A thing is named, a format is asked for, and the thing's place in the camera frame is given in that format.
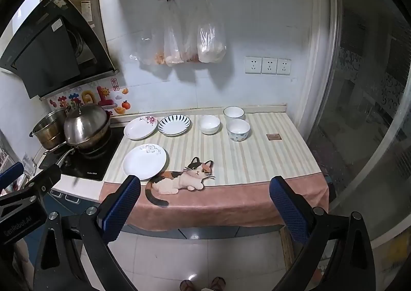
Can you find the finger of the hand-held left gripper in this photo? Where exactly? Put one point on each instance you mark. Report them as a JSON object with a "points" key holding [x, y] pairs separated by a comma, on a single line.
{"points": [[45, 180], [11, 174]]}

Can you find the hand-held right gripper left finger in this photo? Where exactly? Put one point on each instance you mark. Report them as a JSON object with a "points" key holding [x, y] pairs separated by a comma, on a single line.
{"points": [[120, 207]]}

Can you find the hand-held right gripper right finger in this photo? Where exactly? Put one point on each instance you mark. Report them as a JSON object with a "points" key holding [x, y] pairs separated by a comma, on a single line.
{"points": [[287, 210]]}

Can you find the blue rim white bowl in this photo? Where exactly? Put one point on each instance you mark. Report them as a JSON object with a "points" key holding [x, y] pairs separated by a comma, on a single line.
{"points": [[233, 112]]}

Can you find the black induction cooktop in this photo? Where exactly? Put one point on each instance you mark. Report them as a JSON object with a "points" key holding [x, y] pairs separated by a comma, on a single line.
{"points": [[93, 169]]}

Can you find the stainless steel stockpot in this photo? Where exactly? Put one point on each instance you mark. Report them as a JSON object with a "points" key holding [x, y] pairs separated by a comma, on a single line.
{"points": [[48, 130]]}

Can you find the large floral white plate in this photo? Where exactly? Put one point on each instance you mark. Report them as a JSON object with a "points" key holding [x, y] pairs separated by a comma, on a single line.
{"points": [[144, 162]]}

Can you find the striped cat print tablecloth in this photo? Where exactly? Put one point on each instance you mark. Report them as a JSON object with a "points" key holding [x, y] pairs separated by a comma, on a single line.
{"points": [[244, 169]]}

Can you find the stainless steel wok lid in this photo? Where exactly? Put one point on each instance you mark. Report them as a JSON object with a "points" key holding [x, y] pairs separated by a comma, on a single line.
{"points": [[85, 122]]}

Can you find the brown square coaster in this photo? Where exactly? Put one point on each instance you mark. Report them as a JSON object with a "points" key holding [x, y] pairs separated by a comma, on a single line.
{"points": [[274, 137]]}

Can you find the small floral white plate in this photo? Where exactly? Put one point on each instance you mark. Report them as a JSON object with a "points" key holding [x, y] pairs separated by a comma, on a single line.
{"points": [[140, 128]]}

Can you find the blue patterned white bowl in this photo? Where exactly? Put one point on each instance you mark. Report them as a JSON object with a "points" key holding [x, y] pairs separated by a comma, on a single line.
{"points": [[238, 132]]}

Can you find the blue striped white plate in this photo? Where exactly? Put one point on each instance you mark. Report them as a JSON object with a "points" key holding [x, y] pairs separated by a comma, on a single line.
{"points": [[174, 124]]}

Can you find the person's right foot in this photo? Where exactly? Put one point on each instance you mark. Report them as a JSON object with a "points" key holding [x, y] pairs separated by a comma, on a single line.
{"points": [[218, 284]]}

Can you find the person's foot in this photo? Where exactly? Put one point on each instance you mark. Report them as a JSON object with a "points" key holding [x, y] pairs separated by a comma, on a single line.
{"points": [[187, 286], [218, 284]]}

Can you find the person's left foot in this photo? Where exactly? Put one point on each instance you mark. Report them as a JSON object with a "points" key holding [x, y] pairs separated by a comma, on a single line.
{"points": [[187, 286]]}

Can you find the plain white bowl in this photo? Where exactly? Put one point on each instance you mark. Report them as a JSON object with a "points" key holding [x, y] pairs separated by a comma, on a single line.
{"points": [[209, 124]]}

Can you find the black range hood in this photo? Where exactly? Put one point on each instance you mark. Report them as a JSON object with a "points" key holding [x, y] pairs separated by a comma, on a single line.
{"points": [[41, 50]]}

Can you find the glass sliding door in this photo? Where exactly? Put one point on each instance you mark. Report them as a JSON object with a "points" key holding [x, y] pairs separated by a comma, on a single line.
{"points": [[362, 101]]}

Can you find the clear plastic bag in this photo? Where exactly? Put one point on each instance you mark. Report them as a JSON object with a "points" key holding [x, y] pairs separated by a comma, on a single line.
{"points": [[211, 47], [173, 50], [191, 51], [149, 50]]}

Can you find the colourful wall stickers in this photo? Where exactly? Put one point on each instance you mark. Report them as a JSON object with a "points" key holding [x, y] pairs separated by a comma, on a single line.
{"points": [[86, 97]]}

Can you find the white wall socket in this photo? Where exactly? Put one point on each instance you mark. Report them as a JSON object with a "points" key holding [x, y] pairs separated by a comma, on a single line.
{"points": [[284, 66], [269, 66], [253, 65]]}

